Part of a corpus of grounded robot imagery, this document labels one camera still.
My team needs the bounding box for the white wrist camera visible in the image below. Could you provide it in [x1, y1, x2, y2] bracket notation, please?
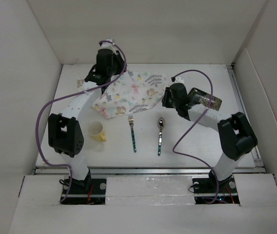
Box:
[99, 38, 117, 54]
[171, 76, 185, 84]

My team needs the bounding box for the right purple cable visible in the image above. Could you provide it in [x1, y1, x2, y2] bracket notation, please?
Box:
[170, 69, 228, 204]

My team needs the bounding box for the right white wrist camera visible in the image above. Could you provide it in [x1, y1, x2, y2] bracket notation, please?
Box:
[171, 76, 185, 84]

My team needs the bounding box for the fork with green handle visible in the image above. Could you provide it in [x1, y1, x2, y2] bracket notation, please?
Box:
[128, 115, 137, 153]

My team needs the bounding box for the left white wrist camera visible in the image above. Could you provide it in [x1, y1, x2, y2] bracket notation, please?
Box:
[99, 38, 117, 54]

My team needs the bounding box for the yellow mug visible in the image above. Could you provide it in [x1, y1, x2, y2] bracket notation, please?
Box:
[87, 121, 106, 142]

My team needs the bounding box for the floral patterned placemat cloth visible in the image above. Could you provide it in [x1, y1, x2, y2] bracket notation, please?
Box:
[75, 70, 170, 119]

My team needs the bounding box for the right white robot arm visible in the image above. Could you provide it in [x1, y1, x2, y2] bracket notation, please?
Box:
[162, 83, 258, 193]

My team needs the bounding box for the aluminium rail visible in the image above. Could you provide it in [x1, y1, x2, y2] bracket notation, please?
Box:
[32, 166, 266, 175]

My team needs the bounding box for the black floral square plate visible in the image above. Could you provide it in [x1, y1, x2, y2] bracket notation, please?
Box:
[188, 88, 222, 111]

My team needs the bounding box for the spoon with green handle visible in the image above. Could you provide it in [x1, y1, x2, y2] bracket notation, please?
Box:
[158, 117, 165, 156]

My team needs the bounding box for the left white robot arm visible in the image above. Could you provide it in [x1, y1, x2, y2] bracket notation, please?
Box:
[48, 47, 126, 193]

